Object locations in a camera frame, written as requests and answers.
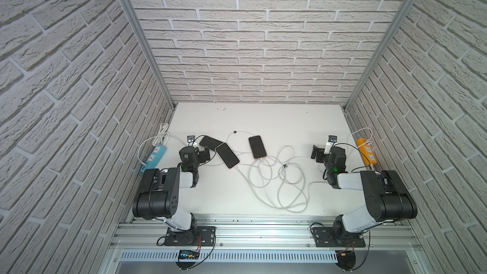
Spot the white USB-C charging cable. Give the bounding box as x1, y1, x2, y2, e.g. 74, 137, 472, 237
233, 127, 375, 214

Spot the phone with grey-blue case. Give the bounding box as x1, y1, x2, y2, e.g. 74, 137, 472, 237
199, 135, 223, 152

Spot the phone with light pink case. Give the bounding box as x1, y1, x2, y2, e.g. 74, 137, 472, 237
215, 143, 240, 169

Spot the phone with salmon pink case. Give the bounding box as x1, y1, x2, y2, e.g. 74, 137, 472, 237
249, 135, 267, 159

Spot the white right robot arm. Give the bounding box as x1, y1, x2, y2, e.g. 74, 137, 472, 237
311, 144, 418, 244

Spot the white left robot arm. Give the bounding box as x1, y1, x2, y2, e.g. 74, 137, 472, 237
132, 145, 210, 237

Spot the orange power strip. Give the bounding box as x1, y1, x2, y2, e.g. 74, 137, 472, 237
357, 138, 377, 166

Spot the teal power strip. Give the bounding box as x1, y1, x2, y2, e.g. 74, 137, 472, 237
140, 145, 167, 173

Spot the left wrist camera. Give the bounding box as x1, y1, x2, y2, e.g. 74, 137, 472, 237
186, 135, 196, 147

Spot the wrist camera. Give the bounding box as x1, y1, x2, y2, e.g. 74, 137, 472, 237
323, 135, 337, 154
186, 135, 196, 147

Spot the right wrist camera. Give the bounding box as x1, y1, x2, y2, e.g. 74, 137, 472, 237
323, 135, 337, 154

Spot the grey charging cable left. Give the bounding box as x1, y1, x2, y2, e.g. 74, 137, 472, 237
136, 122, 206, 168

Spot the white cable with lilac tint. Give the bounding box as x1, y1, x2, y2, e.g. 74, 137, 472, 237
226, 130, 305, 183

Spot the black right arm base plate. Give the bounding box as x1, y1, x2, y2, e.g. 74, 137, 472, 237
311, 226, 366, 249

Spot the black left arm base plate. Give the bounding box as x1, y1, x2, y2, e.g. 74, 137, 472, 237
157, 226, 216, 247

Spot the aluminium front rail frame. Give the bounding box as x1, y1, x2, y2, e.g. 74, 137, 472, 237
100, 214, 432, 273

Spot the aluminium corner post right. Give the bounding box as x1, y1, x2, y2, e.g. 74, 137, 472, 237
343, 0, 417, 115

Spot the aluminium corner post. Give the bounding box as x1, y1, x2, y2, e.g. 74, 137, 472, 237
119, 0, 175, 112
343, 0, 417, 115

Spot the aluminium corner post left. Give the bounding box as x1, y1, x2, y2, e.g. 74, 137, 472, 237
119, 0, 175, 112

